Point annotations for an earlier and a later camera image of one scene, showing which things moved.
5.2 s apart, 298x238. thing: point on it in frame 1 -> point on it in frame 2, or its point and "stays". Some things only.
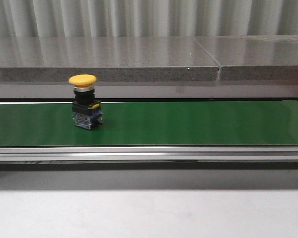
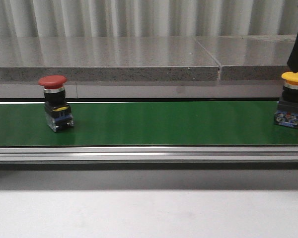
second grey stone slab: (264, 57) stays
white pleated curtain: (146, 18) stays
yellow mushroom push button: (87, 112) -> (290, 111)
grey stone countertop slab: (109, 59) stays
